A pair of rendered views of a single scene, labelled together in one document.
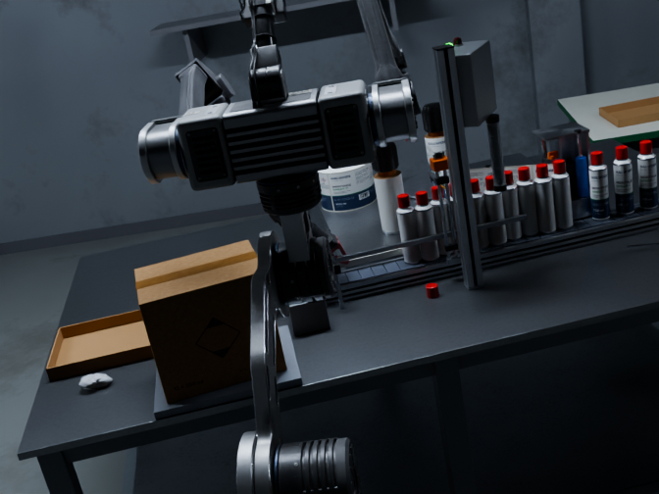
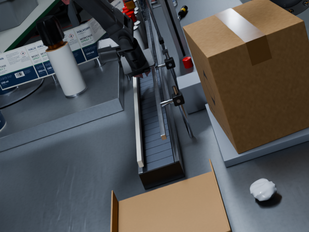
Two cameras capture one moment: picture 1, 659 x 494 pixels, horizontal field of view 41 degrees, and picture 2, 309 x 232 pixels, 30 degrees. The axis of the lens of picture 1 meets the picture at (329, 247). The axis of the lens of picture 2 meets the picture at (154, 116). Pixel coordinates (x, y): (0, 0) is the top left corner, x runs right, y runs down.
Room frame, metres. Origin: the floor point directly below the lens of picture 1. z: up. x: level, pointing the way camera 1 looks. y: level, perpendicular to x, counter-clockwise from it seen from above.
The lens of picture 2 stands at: (2.01, 1.75, 1.58)
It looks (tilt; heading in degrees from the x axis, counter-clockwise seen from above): 24 degrees down; 280
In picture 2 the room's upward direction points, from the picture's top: 21 degrees counter-clockwise
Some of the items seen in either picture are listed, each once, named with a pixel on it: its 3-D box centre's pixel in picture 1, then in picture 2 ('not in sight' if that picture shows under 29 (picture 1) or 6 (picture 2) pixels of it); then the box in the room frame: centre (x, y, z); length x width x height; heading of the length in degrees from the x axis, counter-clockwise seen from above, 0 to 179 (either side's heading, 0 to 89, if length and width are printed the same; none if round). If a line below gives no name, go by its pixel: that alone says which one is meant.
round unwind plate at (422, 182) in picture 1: (443, 183); (8, 92); (2.96, -0.44, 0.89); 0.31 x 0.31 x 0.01
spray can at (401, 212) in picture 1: (408, 228); (136, 43); (2.34, -0.23, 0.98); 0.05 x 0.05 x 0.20
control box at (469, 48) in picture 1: (466, 83); not in sight; (2.27, -0.43, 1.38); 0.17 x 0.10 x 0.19; 150
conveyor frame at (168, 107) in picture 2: (443, 263); (148, 66); (2.35, -0.32, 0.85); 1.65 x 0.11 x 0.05; 95
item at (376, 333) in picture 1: (389, 259); (103, 103); (2.53, -0.18, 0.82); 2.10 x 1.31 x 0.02; 95
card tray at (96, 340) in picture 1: (107, 341); (167, 215); (2.26, 0.67, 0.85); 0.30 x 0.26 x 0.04; 95
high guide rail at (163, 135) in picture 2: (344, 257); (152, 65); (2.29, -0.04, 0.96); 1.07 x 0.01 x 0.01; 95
